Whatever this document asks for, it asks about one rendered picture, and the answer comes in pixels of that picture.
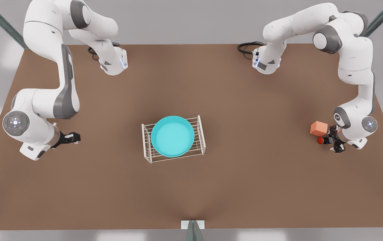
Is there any black cable loop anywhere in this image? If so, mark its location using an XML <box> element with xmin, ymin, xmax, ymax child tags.
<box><xmin>237</xmin><ymin>41</ymin><xmax>266</xmax><ymax>61</ymax></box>
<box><xmin>87</xmin><ymin>42</ymin><xmax>121</xmax><ymax>62</ymax></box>

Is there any white wire shelf rack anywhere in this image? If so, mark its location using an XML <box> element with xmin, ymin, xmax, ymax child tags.
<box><xmin>141</xmin><ymin>115</ymin><xmax>207</xmax><ymax>164</ymax></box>

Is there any teal round plate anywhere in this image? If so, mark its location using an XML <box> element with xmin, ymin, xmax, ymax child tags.
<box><xmin>151</xmin><ymin>115</ymin><xmax>195</xmax><ymax>158</ymax></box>

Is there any orange cube block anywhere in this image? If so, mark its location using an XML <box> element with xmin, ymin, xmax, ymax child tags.
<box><xmin>310</xmin><ymin>121</ymin><xmax>329</xmax><ymax>137</ymax></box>

